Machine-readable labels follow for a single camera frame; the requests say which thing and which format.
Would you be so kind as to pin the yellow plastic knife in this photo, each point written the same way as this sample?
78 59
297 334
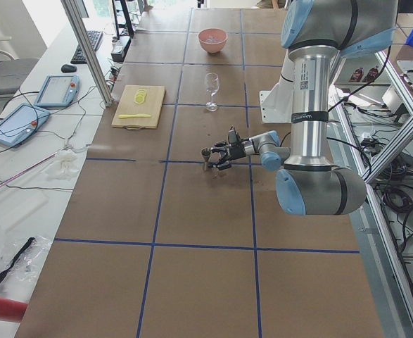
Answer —
138 115

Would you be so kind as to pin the steel jigger measure cup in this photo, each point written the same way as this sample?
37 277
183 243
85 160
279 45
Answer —
206 153

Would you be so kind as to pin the clear ice cubes pile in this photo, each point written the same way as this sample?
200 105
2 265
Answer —
212 40

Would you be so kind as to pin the bamboo cutting board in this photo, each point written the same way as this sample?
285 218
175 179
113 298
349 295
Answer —
139 107

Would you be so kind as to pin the near blue teach pendant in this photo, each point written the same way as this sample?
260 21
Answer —
21 124

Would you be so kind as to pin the white crumpled cloth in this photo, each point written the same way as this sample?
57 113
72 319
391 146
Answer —
64 166

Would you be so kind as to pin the far blue teach pendant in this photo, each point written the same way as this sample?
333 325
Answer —
58 91

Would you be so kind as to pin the black computer mouse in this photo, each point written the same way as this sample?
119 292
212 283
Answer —
68 68

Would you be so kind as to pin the pink ice bowl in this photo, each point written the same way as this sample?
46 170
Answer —
212 48

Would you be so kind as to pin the blue teach pendant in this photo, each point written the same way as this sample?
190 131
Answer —
21 124
58 91

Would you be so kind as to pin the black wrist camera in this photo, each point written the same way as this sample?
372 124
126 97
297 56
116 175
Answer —
234 138

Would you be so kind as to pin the black power box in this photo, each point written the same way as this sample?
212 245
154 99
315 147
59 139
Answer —
120 49

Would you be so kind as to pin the aluminium frame post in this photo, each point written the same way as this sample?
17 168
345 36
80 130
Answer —
77 24

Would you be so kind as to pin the clear wine glass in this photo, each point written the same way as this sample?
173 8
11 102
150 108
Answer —
212 85

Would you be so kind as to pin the red cylinder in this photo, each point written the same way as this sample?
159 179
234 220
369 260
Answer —
11 310

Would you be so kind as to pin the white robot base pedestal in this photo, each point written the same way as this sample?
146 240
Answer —
276 104

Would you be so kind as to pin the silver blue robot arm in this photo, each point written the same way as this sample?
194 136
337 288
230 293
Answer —
315 34

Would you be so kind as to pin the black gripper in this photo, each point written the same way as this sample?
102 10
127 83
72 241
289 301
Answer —
236 151

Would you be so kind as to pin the clear plastic bag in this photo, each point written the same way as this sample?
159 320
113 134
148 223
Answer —
22 258

